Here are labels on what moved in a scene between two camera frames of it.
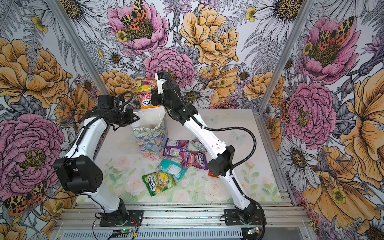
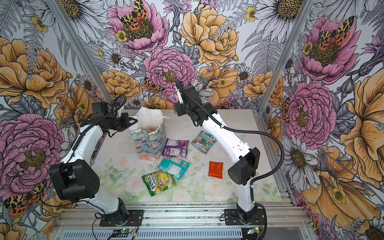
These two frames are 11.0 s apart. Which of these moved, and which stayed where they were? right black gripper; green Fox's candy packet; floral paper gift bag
Moved: right black gripper
Stayed: floral paper gift bag; green Fox's candy packet
